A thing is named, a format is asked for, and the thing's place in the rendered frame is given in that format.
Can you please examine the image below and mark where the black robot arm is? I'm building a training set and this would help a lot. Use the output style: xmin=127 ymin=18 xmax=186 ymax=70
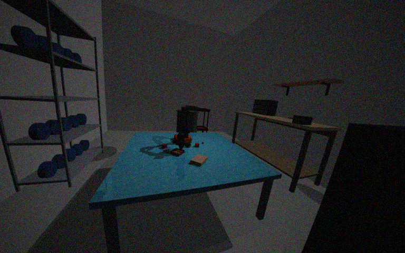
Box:
xmin=175 ymin=108 xmax=190 ymax=145

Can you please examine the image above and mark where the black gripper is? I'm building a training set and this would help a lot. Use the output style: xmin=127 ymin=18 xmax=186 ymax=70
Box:
xmin=172 ymin=137 xmax=190 ymax=149

